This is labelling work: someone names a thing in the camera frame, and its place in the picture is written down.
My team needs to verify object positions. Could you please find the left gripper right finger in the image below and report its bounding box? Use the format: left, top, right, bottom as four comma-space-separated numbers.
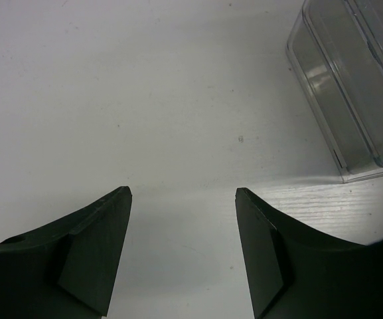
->
235, 188, 383, 318

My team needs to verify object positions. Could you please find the clear plastic drawer unit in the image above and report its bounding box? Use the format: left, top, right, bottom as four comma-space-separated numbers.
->
286, 1, 383, 182

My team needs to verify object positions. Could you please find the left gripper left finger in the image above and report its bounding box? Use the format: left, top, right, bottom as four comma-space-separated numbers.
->
0, 186, 131, 318

